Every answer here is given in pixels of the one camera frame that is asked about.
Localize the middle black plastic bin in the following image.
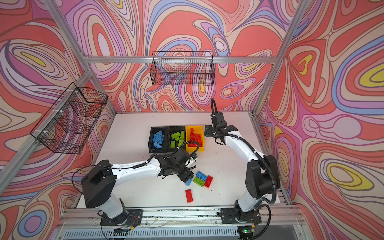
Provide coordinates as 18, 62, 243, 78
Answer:
168, 126, 186, 152

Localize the blue lego brick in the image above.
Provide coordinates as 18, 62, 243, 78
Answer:
196, 171, 208, 182
153, 142, 163, 149
185, 179, 193, 186
153, 131, 164, 145

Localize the red lego arch piece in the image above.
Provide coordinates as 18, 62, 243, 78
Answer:
187, 134, 203, 148

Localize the aluminium front rail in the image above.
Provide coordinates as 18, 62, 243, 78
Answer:
51, 205, 313, 240

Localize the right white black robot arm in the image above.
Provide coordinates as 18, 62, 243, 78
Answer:
205, 110, 280, 213

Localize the yellow plastic bin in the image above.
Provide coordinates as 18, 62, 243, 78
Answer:
186, 125, 205, 152

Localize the black wire basket back wall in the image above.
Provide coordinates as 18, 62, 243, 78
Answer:
150, 50, 216, 86

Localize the black plastic bin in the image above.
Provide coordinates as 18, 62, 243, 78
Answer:
148, 127, 169, 154
168, 126, 186, 152

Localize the left black plastic bin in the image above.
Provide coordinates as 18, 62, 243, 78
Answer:
148, 127, 169, 154

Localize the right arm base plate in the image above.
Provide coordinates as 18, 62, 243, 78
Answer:
217, 207, 262, 225

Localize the black wire basket left wall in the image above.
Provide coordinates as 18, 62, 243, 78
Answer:
30, 83, 108, 155

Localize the red lego brick bottom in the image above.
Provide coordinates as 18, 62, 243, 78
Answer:
185, 189, 194, 204

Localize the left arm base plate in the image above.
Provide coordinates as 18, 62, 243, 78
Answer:
98, 209, 144, 227

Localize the black wire basket wall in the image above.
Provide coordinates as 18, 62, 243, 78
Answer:
30, 83, 108, 155
150, 50, 216, 86

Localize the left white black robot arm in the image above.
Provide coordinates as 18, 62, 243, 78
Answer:
81, 148, 198, 220

